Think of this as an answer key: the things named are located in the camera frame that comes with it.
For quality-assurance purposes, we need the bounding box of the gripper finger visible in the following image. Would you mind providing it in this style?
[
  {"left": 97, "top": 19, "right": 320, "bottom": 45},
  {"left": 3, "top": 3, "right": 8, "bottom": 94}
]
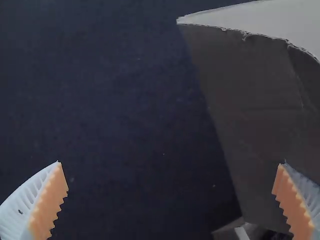
[
  {"left": 271, "top": 159, "right": 320, "bottom": 240},
  {"left": 0, "top": 160, "right": 70, "bottom": 240}
]

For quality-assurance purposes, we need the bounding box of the cardboard box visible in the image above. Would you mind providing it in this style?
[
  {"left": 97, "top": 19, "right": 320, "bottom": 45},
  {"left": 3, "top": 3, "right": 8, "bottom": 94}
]
[{"left": 176, "top": 0, "right": 320, "bottom": 240}]

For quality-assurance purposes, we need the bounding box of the black mat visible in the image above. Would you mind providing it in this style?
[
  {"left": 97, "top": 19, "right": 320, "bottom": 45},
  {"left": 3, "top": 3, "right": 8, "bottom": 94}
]
[{"left": 0, "top": 0, "right": 293, "bottom": 240}]

